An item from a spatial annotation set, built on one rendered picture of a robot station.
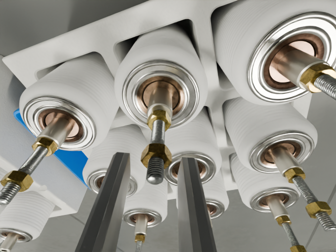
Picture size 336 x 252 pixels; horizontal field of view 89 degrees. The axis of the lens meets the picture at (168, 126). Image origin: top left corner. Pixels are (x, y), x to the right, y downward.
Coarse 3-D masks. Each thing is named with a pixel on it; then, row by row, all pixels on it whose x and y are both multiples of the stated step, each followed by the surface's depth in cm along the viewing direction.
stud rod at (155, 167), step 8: (160, 120) 13; (152, 128) 13; (160, 128) 12; (152, 136) 12; (160, 136) 12; (152, 160) 10; (160, 160) 10; (152, 168) 10; (160, 168) 10; (152, 176) 9; (160, 176) 9
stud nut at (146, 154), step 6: (150, 144) 11; (156, 144) 11; (162, 144) 11; (144, 150) 11; (150, 150) 10; (156, 150) 10; (162, 150) 10; (168, 150) 11; (144, 156) 10; (150, 156) 10; (156, 156) 10; (162, 156) 10; (168, 156) 11; (144, 162) 11; (168, 162) 11
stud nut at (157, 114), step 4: (152, 112) 13; (156, 112) 13; (160, 112) 13; (164, 112) 13; (148, 116) 14; (152, 116) 13; (156, 116) 13; (160, 116) 13; (164, 116) 13; (168, 116) 14; (148, 120) 13; (152, 120) 13; (164, 120) 13; (168, 120) 13; (148, 124) 14; (168, 124) 14
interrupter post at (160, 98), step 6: (156, 90) 16; (162, 90) 16; (150, 96) 16; (156, 96) 15; (162, 96) 15; (168, 96) 16; (150, 102) 15; (156, 102) 14; (162, 102) 14; (168, 102) 15; (150, 108) 14; (156, 108) 14; (162, 108) 14; (168, 108) 14; (168, 114) 15
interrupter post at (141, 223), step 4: (140, 216) 32; (144, 216) 32; (136, 220) 32; (140, 220) 32; (144, 220) 32; (136, 224) 31; (140, 224) 31; (144, 224) 31; (136, 228) 31; (140, 228) 31; (144, 228) 31; (136, 232) 30; (140, 232) 30; (144, 232) 30
